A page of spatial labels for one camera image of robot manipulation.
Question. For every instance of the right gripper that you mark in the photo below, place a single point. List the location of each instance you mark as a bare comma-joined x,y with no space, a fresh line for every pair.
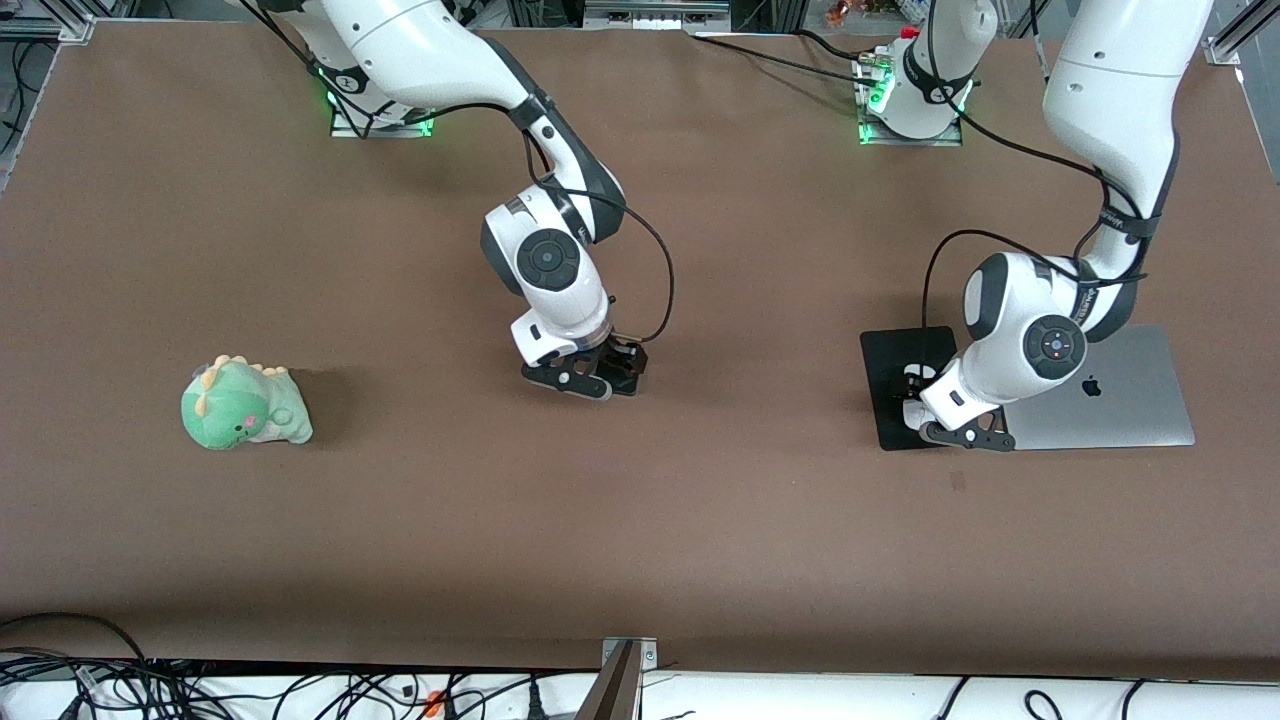
621,358

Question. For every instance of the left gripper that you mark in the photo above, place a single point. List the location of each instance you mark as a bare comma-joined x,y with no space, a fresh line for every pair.
913,380

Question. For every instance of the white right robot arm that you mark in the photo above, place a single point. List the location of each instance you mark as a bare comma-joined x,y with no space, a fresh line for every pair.
420,40

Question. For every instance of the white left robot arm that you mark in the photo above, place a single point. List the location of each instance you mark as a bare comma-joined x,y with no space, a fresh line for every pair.
1110,100

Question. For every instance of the black mouse pad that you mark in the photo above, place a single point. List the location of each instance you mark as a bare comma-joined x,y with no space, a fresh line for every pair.
885,350

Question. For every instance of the silver Apple laptop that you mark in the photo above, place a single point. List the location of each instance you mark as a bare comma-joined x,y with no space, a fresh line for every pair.
1140,400

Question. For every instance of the green dinosaur plush toy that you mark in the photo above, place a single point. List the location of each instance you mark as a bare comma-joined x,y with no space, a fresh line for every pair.
245,405

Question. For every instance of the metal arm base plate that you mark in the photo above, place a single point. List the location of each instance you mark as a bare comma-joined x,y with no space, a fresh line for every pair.
400,128
868,100

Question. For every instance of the grey metal camera post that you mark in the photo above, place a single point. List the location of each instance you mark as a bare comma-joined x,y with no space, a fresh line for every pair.
620,685

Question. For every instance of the aluminium frame profile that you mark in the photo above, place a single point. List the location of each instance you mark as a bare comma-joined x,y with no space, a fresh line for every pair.
50,18
1235,40

